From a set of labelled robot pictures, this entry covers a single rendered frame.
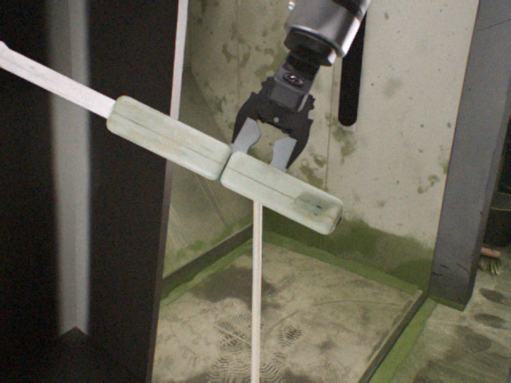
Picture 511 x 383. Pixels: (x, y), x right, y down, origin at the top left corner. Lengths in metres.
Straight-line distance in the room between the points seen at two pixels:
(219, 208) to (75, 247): 1.51
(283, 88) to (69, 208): 1.03
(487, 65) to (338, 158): 0.87
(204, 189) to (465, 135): 1.47
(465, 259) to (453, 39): 1.07
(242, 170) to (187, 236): 2.19
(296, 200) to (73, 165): 0.94
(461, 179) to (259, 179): 1.99
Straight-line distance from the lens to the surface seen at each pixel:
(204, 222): 2.85
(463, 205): 2.55
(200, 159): 0.58
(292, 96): 0.54
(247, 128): 0.62
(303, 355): 2.31
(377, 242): 2.80
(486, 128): 2.42
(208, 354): 2.31
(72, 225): 1.51
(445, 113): 2.45
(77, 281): 1.65
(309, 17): 0.63
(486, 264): 3.23
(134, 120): 0.60
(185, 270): 2.71
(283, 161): 0.62
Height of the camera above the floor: 1.58
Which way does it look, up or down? 23 degrees down
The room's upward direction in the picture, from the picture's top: straight up
